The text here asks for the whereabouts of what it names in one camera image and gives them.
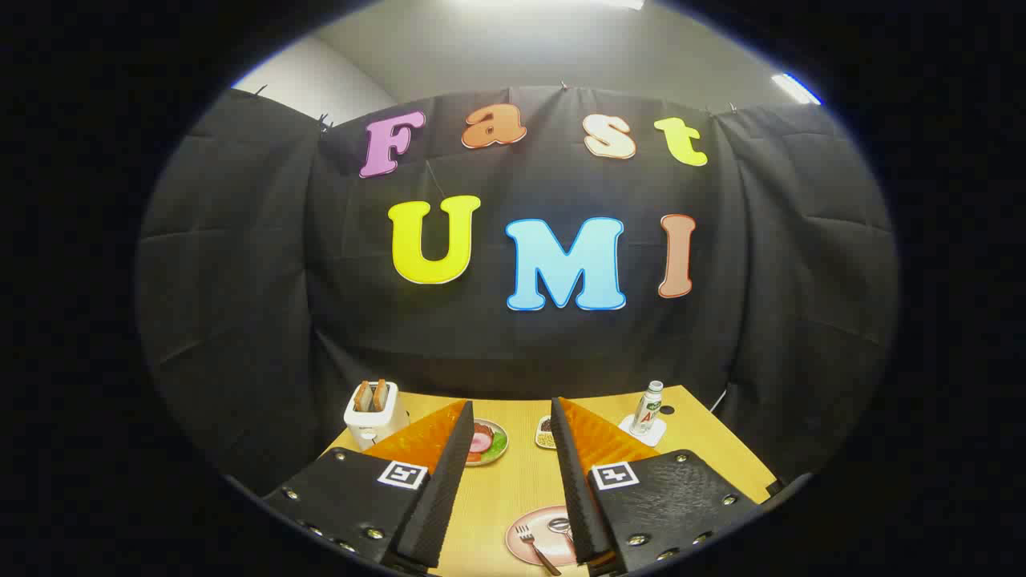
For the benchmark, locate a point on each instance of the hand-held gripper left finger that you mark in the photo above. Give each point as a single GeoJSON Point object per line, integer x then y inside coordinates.
{"type": "Point", "coordinates": [445, 489]}

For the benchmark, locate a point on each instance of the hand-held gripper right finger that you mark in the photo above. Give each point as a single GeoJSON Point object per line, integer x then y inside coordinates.
{"type": "Point", "coordinates": [573, 481]}

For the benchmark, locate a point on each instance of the white divided tray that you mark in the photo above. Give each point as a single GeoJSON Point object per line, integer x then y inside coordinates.
{"type": "Point", "coordinates": [544, 433]}

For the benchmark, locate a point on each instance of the round plate of food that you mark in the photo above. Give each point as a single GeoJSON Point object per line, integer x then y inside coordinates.
{"type": "Point", "coordinates": [490, 455]}

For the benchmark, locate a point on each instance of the pink plate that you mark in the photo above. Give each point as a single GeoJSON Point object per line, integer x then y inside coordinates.
{"type": "Point", "coordinates": [529, 517]}

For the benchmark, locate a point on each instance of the pink ham slice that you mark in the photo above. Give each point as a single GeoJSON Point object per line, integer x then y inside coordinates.
{"type": "Point", "coordinates": [480, 441]}

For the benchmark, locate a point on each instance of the green lettuce leaf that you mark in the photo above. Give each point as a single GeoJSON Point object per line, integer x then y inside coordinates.
{"type": "Point", "coordinates": [498, 441]}

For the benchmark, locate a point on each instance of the white square coaster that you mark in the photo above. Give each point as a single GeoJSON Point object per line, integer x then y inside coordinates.
{"type": "Point", "coordinates": [629, 423]}

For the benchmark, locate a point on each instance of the white toaster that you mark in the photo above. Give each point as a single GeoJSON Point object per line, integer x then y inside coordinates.
{"type": "Point", "coordinates": [375, 423]}

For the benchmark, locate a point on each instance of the white drink bottle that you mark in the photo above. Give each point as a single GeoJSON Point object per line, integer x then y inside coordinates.
{"type": "Point", "coordinates": [646, 410]}

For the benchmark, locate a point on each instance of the brown toast slice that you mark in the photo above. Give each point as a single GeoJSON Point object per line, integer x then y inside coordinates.
{"type": "Point", "coordinates": [379, 394]}
{"type": "Point", "coordinates": [362, 396]}

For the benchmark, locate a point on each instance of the ceiling light panel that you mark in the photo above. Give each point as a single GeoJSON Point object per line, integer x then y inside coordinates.
{"type": "Point", "coordinates": [795, 88]}

